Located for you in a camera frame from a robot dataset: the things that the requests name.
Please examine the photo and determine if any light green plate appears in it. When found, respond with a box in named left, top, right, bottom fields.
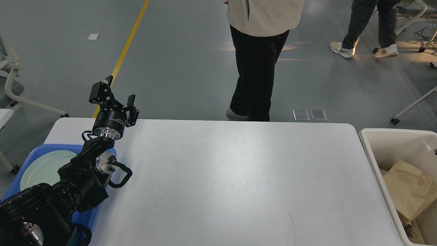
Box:
left=20, top=150, right=76, bottom=191

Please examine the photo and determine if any white plastic bin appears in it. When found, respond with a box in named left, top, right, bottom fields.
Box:
left=360, top=128, right=437, bottom=246

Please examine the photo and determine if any clear floor plate left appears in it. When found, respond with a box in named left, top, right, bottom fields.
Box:
left=293, top=109, right=310, bottom=121

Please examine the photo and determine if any clear floor plate right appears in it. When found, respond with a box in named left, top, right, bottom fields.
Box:
left=310, top=109, right=327, bottom=121

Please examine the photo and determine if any person in cream sweater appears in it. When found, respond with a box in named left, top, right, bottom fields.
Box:
left=224, top=0, right=304, bottom=122

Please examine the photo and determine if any white office chair left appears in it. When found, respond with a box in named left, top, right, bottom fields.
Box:
left=0, top=34, right=70, bottom=174

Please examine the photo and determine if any brown paper bag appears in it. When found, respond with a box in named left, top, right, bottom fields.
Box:
left=383, top=160, right=437, bottom=224

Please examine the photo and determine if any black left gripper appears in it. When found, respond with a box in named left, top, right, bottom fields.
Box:
left=89, top=76, right=139, bottom=140

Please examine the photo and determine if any blue plastic tray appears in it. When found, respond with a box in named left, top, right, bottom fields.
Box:
left=1, top=144, right=100, bottom=246

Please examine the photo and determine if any chair leg with caster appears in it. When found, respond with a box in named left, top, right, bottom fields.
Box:
left=390, top=86, right=437, bottom=125

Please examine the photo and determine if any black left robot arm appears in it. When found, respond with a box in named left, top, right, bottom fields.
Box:
left=0, top=75, right=139, bottom=246

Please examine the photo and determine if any clear floor plate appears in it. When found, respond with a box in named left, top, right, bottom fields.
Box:
left=310, top=109, right=327, bottom=121
left=293, top=109, right=310, bottom=121

